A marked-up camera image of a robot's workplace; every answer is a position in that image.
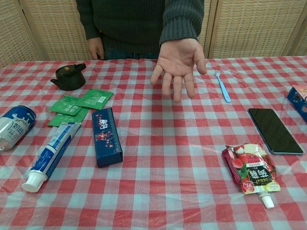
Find green tea sachet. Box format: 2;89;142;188
47;107;90;127
48;94;83;116

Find person left hand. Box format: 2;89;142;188
150;38;207;103

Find blue white milk can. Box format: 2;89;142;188
0;105;36;151

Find person in dark sweater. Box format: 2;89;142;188
19;0;214;62

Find red white checkered tablecloth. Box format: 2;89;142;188
0;56;307;230

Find person torso dark sweater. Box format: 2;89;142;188
91;0;173;60

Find person right forearm dark sleeve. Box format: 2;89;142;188
76;0;103;41

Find light blue toothbrush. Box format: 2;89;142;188
214;70;232;104

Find black smartphone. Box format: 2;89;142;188
248;108;304;156

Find red lychee jelly pouch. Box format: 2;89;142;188
222;143;281;208

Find green sachet with barcode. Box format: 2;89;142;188
76;89;114;111

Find blue cookie box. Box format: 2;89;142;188
287;85;307;117

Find woven folding screen panel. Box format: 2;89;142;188
283;14;307;57
0;0;40;69
211;0;307;59

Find dark blue long carton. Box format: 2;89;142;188
91;107;124;168

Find blue white toothpaste tube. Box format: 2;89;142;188
21;122;82;193

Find black cast iron teapot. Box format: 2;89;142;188
50;63;87;91

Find person left forearm dark sleeve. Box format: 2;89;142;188
159;0;205;47

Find person right hand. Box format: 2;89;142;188
87;37;106;60

